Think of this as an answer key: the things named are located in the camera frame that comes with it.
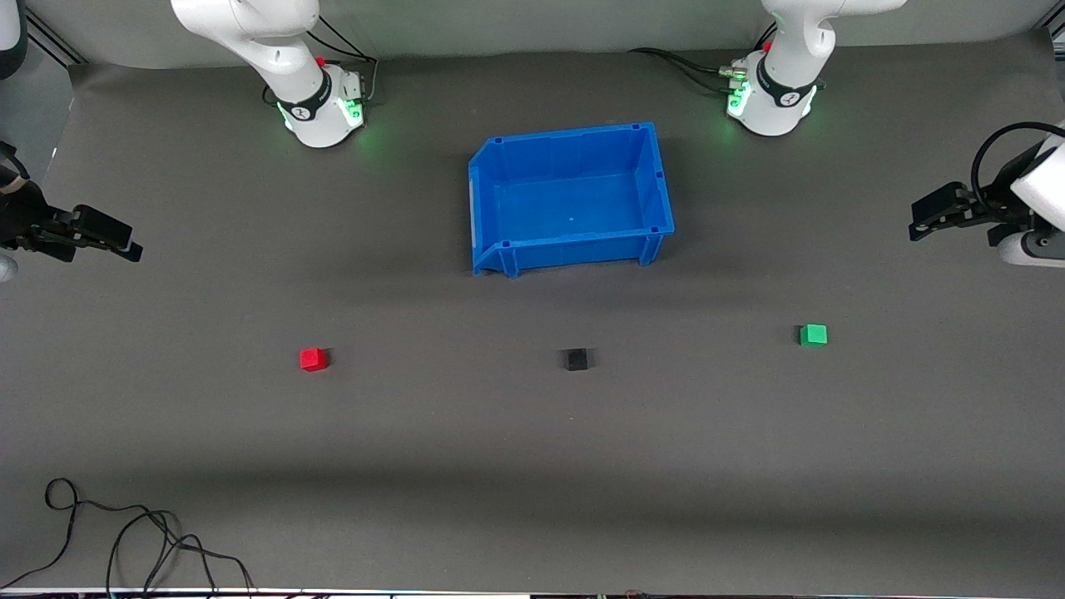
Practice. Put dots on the dark grey table mat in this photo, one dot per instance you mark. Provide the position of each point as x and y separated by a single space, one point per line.
532 466

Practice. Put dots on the small red cube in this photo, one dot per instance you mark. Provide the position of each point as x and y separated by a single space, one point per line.
313 358

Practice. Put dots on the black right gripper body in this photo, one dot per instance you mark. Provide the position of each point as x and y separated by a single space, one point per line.
22 218

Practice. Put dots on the black metal frame rail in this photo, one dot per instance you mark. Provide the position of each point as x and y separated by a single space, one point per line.
54 40

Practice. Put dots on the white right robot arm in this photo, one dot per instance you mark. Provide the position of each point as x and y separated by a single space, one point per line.
287 58

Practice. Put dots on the small black cube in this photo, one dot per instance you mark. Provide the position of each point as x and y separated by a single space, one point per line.
576 359

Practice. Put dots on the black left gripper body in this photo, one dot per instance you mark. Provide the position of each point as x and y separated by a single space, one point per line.
992 210

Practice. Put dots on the small green cube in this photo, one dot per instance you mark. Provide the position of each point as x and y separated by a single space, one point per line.
813 334

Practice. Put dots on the blue plastic storage bin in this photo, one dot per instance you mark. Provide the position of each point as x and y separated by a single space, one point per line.
574 208

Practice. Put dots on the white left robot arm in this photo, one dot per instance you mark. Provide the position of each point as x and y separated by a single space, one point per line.
790 66

